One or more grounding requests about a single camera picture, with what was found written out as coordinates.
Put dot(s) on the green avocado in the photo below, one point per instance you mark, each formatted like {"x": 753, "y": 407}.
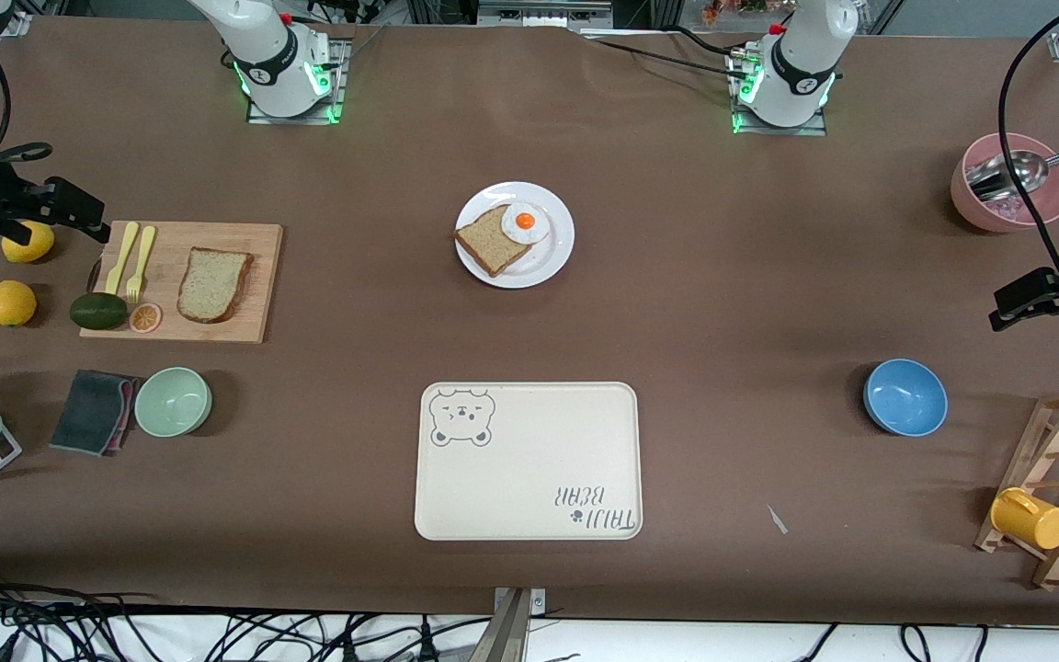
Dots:
{"x": 98, "y": 312}

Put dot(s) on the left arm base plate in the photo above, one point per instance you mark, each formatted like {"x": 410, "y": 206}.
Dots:
{"x": 814, "y": 131}

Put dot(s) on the yellow lemon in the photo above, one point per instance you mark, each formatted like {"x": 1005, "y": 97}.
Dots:
{"x": 31, "y": 250}

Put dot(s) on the yellow mug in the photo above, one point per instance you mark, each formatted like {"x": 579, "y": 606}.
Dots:
{"x": 1030, "y": 519}

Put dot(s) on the white round plate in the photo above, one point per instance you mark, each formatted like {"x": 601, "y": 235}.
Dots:
{"x": 552, "y": 262}

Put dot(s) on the wooden mug rack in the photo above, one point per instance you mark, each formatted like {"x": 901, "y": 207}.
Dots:
{"x": 1040, "y": 432}

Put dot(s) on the yellow plastic fork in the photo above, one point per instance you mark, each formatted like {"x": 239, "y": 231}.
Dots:
{"x": 140, "y": 262}

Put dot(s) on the orange slice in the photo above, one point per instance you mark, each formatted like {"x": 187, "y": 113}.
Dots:
{"x": 145, "y": 318}

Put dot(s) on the metal table bracket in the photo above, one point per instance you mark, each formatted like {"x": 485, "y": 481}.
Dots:
{"x": 511, "y": 625}

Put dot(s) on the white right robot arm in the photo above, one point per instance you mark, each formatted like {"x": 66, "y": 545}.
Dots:
{"x": 272, "y": 55}

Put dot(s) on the lower lemon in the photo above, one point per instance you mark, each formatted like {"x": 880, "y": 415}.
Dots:
{"x": 11, "y": 303}

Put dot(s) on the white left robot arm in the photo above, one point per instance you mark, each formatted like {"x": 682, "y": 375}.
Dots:
{"x": 801, "y": 64}

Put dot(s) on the large pale bread slice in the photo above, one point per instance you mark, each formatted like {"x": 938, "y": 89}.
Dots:
{"x": 212, "y": 285}

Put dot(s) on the cream bear tray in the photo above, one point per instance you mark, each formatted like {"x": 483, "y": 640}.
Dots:
{"x": 529, "y": 460}

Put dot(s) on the wooden cutting board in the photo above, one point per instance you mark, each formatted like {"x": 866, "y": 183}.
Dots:
{"x": 244, "y": 248}

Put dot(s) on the small white paper scrap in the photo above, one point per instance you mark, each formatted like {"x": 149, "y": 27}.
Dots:
{"x": 777, "y": 519}

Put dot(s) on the pale green bowl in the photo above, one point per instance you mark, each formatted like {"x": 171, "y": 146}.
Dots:
{"x": 173, "y": 402}

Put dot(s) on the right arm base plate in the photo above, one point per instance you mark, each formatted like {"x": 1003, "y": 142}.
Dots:
{"x": 338, "y": 64}

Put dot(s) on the pink bowl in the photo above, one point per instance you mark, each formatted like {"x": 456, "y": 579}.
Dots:
{"x": 966, "y": 198}

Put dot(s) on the yellow plastic knife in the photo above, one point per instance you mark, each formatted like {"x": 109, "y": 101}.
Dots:
{"x": 121, "y": 257}

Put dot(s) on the fried egg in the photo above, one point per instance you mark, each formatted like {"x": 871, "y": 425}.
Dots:
{"x": 525, "y": 222}

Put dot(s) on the bread slice with dark crust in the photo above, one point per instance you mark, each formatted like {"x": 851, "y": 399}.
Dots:
{"x": 488, "y": 244}

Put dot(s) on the grey folded cloth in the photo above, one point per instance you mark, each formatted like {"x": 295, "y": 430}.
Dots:
{"x": 88, "y": 409}

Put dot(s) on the metal scoop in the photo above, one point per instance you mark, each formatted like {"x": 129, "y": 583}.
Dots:
{"x": 1007, "y": 173}

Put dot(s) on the blue bowl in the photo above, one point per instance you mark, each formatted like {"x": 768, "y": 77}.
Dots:
{"x": 905, "y": 397}

